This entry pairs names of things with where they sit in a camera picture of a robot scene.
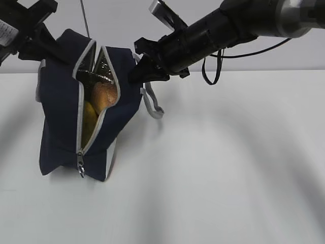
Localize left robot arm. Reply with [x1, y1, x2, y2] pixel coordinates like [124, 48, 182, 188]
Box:
[1, 1, 73, 65]

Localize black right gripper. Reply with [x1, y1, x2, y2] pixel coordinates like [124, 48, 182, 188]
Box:
[128, 26, 211, 83]

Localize yellow banana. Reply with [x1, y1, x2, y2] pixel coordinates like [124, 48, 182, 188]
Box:
[81, 101, 98, 148]

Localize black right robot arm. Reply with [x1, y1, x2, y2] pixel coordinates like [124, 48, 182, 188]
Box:
[128, 1, 324, 84]

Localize brown bread roll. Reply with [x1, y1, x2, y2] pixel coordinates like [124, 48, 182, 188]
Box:
[90, 82, 119, 114]

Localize metal zipper pull ring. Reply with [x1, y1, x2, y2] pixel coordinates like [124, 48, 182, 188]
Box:
[77, 151, 86, 179]

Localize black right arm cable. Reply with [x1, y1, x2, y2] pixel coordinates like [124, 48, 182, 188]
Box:
[202, 38, 293, 86]

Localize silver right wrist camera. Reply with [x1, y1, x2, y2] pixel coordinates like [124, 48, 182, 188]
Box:
[149, 0, 188, 32]

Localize navy lunch bag grey trim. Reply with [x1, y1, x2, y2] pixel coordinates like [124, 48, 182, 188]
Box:
[36, 29, 164, 181]

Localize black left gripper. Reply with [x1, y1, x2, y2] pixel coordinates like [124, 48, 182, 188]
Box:
[1, 0, 71, 65]

